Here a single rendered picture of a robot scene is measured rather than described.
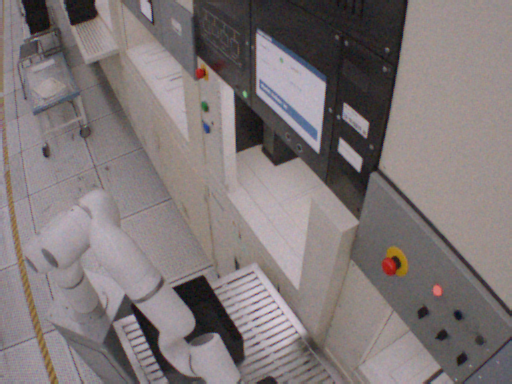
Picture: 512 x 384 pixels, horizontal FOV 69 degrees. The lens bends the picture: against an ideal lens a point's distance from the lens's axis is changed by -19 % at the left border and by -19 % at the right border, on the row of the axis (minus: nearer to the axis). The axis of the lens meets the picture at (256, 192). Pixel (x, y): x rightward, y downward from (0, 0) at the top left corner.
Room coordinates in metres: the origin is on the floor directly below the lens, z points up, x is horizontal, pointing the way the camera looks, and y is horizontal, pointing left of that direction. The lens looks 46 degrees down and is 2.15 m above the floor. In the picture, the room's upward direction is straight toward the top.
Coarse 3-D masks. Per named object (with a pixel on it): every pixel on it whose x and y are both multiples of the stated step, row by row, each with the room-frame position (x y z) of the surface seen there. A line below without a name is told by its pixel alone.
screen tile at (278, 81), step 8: (264, 48) 0.98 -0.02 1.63; (272, 48) 0.95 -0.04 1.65; (264, 56) 0.98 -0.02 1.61; (272, 56) 0.95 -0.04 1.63; (280, 64) 0.92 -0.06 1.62; (264, 72) 0.98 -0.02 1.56; (272, 72) 0.95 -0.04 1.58; (280, 72) 0.92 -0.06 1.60; (272, 80) 0.95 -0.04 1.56; (280, 80) 0.92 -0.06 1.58; (280, 88) 0.92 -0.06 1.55
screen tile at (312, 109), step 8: (296, 72) 0.86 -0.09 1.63; (304, 72) 0.84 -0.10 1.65; (288, 80) 0.89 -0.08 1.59; (296, 80) 0.86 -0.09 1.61; (304, 80) 0.84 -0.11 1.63; (312, 80) 0.81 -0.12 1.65; (288, 88) 0.89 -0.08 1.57; (304, 88) 0.84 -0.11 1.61; (312, 88) 0.81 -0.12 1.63; (320, 88) 0.79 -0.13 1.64; (288, 96) 0.89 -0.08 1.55; (296, 96) 0.86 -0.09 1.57; (312, 96) 0.81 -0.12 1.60; (320, 96) 0.79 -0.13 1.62; (296, 104) 0.86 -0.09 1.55; (304, 104) 0.83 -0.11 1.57; (312, 104) 0.81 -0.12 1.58; (320, 104) 0.78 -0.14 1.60; (304, 112) 0.83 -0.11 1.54; (312, 112) 0.81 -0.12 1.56
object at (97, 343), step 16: (112, 288) 0.83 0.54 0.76; (112, 304) 0.76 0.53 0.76; (128, 304) 0.82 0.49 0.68; (48, 320) 0.66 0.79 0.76; (64, 320) 0.67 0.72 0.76; (96, 320) 0.69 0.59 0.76; (112, 320) 0.69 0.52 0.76; (64, 336) 0.66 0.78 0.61; (80, 336) 0.63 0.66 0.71; (96, 336) 0.62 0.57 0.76; (112, 336) 0.66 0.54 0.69; (80, 352) 0.65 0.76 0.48; (96, 352) 0.62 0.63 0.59; (112, 352) 0.61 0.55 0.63; (96, 368) 0.65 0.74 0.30; (112, 368) 0.61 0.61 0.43; (128, 368) 0.63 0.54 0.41
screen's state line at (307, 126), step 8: (264, 88) 0.98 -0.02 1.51; (272, 96) 0.95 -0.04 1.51; (280, 104) 0.92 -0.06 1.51; (288, 104) 0.89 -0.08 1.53; (288, 112) 0.89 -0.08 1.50; (296, 112) 0.86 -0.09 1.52; (296, 120) 0.86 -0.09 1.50; (304, 120) 0.83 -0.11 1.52; (304, 128) 0.83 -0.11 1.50; (312, 128) 0.80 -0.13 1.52; (312, 136) 0.80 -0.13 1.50
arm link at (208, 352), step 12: (204, 336) 0.45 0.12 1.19; (216, 336) 0.45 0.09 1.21; (192, 348) 0.41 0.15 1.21; (204, 348) 0.41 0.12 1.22; (216, 348) 0.41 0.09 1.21; (192, 360) 0.40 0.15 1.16; (204, 360) 0.38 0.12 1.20; (216, 360) 0.39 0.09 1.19; (228, 360) 0.40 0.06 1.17; (204, 372) 0.37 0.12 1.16; (216, 372) 0.36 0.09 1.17; (228, 372) 0.37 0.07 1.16
